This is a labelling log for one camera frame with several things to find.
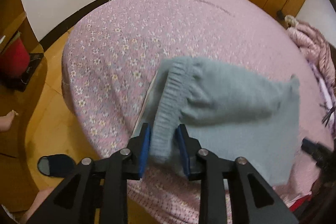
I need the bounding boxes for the grey knit pants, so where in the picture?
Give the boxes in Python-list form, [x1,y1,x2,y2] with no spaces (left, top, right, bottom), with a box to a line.
[130,56,301,187]

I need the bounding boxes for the black slipper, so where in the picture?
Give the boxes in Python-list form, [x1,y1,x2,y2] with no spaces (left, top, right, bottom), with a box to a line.
[37,154,76,178]

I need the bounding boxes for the black tripod stand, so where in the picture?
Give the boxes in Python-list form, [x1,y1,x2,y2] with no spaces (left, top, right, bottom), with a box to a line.
[322,106,335,127]

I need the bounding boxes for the purple floral pillow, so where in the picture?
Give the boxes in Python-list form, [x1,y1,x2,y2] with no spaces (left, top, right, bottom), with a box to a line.
[308,61,335,123]

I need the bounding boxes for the wooden side cabinet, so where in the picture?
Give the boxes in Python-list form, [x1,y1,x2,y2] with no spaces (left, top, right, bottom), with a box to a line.
[1,0,47,212]

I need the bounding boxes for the bare foot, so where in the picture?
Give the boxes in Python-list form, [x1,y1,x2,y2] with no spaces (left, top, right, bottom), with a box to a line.
[0,110,18,132]

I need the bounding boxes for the pink ruffled quilt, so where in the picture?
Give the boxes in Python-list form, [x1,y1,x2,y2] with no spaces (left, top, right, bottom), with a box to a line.
[285,15,335,86]

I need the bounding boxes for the pink floral bed sheet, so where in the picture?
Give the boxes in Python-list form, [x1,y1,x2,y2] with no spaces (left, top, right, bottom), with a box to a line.
[62,0,334,223]

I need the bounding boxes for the red bag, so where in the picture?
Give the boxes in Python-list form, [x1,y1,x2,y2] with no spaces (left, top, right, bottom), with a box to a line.
[1,37,30,79]

